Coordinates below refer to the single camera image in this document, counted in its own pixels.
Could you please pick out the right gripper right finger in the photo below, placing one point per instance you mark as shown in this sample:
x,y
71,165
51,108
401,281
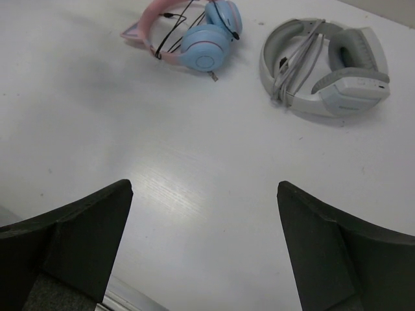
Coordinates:
x,y
341,262

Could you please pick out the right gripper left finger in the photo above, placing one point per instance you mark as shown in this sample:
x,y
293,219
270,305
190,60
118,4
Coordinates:
x,y
63,259

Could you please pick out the grey white headphones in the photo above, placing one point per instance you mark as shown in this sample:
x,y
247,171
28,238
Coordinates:
x,y
321,68

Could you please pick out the pink blue cat-ear headphones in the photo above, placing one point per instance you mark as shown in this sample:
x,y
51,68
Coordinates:
x,y
204,47

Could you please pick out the aluminium front rail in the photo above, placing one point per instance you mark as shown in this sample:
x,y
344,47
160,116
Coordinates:
x,y
125,298

